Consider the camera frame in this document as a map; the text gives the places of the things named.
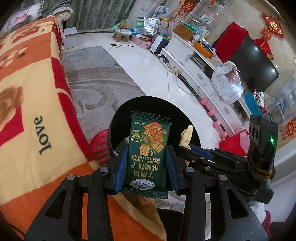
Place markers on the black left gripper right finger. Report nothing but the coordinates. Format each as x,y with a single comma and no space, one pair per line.
231,216

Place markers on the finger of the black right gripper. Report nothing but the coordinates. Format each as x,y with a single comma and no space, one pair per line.
206,154

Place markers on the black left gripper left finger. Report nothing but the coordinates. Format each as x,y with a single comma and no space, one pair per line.
61,216

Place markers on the yellow wrapper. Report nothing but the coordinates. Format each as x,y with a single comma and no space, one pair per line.
186,136

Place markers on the green cracker packet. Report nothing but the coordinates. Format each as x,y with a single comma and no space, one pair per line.
146,162

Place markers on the black round trash bin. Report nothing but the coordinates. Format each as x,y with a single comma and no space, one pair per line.
119,128

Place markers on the white gloved right hand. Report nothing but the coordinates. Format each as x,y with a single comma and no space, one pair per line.
259,210

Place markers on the pink dumbbell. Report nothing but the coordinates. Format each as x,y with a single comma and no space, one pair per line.
204,102
222,133

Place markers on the red paper bag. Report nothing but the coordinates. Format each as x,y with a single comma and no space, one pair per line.
237,144

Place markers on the white dotted baby blanket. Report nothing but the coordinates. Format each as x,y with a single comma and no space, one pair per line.
226,81

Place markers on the red plastic stool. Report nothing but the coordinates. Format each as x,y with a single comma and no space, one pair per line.
99,147

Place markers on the orange red patterned blanket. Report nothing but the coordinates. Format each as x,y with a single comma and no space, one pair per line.
41,139

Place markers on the white tv cabinet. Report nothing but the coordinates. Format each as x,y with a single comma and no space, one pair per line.
197,71

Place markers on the black flat screen television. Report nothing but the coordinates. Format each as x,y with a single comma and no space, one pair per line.
253,66

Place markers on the orange tray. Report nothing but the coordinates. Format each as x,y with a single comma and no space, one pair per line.
204,51

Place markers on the red cloth on television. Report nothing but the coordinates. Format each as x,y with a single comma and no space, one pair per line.
229,41

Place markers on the brown handbag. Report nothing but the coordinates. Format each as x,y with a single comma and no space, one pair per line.
184,32

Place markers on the grey floor rug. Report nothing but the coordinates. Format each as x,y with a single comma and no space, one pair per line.
99,86

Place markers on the silver foil bag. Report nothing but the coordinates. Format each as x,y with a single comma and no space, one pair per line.
150,26

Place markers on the small wooden stool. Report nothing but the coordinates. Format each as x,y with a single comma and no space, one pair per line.
121,34

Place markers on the covered standing air conditioner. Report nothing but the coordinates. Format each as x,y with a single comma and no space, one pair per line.
143,8

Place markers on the green patterned curtain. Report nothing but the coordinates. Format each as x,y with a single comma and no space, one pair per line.
93,14

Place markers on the floral pillow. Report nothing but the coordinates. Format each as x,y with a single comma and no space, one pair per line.
23,17

